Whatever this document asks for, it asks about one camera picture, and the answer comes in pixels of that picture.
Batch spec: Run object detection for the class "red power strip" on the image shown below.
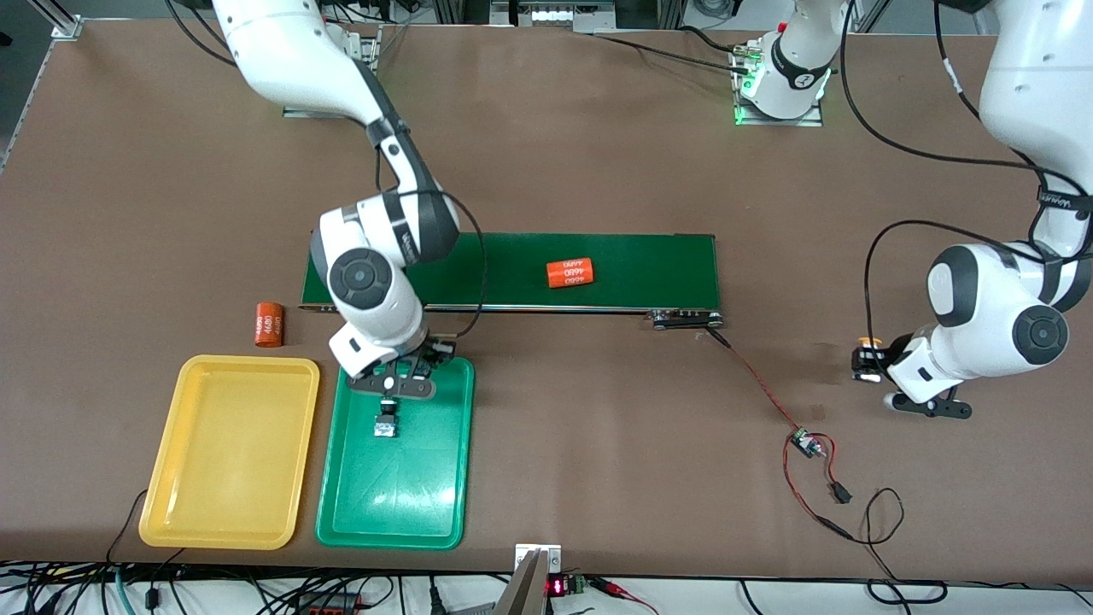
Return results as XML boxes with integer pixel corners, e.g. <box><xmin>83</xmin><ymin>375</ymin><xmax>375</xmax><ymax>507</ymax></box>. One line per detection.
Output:
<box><xmin>295</xmin><ymin>592</ymin><xmax>364</xmax><ymax>615</ymax></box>

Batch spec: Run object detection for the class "orange cylinder white print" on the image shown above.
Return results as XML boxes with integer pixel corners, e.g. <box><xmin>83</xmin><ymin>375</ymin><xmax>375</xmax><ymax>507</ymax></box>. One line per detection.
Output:
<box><xmin>546</xmin><ymin>257</ymin><xmax>595</xmax><ymax>290</ymax></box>
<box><xmin>254</xmin><ymin>301</ymin><xmax>286</xmax><ymax>349</ymax></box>

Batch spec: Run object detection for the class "short wire black plug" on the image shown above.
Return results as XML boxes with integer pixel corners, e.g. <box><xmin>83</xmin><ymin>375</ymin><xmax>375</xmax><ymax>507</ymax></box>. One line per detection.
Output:
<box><xmin>815</xmin><ymin>434</ymin><xmax>854</xmax><ymax>505</ymax></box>

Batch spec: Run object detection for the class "red black conveyor wire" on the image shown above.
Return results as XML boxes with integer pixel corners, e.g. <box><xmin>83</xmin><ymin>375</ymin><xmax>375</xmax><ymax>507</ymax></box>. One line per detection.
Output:
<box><xmin>705</xmin><ymin>326</ymin><xmax>805</xmax><ymax>438</ymax></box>

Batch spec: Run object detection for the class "red clip lead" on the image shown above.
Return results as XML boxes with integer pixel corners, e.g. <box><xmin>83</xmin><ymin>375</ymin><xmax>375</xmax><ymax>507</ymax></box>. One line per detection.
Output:
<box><xmin>589</xmin><ymin>577</ymin><xmax>660</xmax><ymax>615</ymax></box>

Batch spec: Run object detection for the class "grey camera stand bracket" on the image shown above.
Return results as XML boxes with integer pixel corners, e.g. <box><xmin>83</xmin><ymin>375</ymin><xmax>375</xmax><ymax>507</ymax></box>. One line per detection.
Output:
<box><xmin>494</xmin><ymin>543</ymin><xmax>563</xmax><ymax>615</ymax></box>

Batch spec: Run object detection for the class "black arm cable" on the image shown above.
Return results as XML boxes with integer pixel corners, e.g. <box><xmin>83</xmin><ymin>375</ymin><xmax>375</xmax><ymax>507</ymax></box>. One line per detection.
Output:
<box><xmin>374</xmin><ymin>128</ymin><xmax>488</xmax><ymax>343</ymax></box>
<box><xmin>841</xmin><ymin>0</ymin><xmax>1093</xmax><ymax>368</ymax></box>

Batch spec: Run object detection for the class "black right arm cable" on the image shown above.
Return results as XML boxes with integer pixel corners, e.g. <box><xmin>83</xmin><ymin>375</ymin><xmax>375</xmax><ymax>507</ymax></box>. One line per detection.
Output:
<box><xmin>374</xmin><ymin>128</ymin><xmax>488</xmax><ymax>343</ymax></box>

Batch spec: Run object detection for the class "metal rack with light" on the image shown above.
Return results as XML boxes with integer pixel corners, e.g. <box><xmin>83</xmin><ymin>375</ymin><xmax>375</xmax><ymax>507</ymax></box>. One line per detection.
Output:
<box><xmin>431</xmin><ymin>0</ymin><xmax>684</xmax><ymax>35</ymax></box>

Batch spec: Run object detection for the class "yellow plastic tray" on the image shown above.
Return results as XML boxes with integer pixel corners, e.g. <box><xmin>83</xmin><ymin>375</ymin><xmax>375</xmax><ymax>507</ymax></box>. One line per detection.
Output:
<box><xmin>138</xmin><ymin>354</ymin><xmax>321</xmax><ymax>550</ymax></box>

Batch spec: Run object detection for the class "green plastic tray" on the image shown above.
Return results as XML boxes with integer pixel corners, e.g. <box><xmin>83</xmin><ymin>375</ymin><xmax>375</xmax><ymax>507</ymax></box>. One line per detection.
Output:
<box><xmin>315</xmin><ymin>354</ymin><xmax>476</xmax><ymax>550</ymax></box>

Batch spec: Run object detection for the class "green conveyor belt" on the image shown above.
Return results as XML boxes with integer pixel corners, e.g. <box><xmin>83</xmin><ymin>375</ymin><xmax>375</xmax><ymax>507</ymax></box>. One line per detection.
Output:
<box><xmin>299</xmin><ymin>229</ymin><xmax>724</xmax><ymax>331</ymax></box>

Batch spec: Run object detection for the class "long thin power wire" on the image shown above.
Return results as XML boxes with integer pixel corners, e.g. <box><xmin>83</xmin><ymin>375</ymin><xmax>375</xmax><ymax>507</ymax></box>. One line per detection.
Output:
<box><xmin>782</xmin><ymin>437</ymin><xmax>949</xmax><ymax>604</ymax></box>

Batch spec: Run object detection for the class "aluminium frame profile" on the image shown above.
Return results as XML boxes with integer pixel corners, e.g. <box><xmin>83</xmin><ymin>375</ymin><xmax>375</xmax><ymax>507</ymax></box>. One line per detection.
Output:
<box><xmin>30</xmin><ymin>0</ymin><xmax>84</xmax><ymax>41</ymax></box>

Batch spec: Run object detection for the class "black base cable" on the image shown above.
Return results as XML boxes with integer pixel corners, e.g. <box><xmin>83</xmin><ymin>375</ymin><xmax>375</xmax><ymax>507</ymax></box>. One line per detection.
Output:
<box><xmin>593</xmin><ymin>34</ymin><xmax>752</xmax><ymax>73</ymax></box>
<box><xmin>679</xmin><ymin>26</ymin><xmax>748</xmax><ymax>54</ymax></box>

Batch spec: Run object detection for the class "yellow cap push button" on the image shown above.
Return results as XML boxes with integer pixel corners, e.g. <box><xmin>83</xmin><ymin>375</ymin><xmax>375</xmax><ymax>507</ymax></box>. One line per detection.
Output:
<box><xmin>853</xmin><ymin>337</ymin><xmax>886</xmax><ymax>384</ymax></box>

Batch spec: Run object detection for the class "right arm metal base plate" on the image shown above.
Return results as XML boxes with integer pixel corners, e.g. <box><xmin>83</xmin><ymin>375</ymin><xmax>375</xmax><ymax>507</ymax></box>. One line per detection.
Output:
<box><xmin>283</xmin><ymin>24</ymin><xmax>382</xmax><ymax>119</ymax></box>

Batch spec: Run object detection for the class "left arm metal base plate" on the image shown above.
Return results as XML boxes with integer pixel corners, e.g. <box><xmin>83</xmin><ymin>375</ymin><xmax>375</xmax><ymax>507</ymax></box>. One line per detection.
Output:
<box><xmin>733</xmin><ymin>38</ymin><xmax>825</xmax><ymax>127</ymax></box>

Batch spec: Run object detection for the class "tangled black cable bundle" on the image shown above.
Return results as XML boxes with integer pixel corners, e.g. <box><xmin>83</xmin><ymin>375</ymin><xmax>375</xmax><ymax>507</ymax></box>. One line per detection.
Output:
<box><xmin>0</xmin><ymin>559</ymin><xmax>513</xmax><ymax>615</ymax></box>

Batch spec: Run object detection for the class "thin black wire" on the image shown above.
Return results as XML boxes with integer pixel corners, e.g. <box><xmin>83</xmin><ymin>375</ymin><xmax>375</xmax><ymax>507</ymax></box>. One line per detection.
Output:
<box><xmin>107</xmin><ymin>489</ymin><xmax>184</xmax><ymax>566</ymax></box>

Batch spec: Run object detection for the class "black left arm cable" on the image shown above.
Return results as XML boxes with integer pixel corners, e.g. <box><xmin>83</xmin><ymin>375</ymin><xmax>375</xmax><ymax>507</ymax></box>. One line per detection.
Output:
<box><xmin>841</xmin><ymin>0</ymin><xmax>1093</xmax><ymax>368</ymax></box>

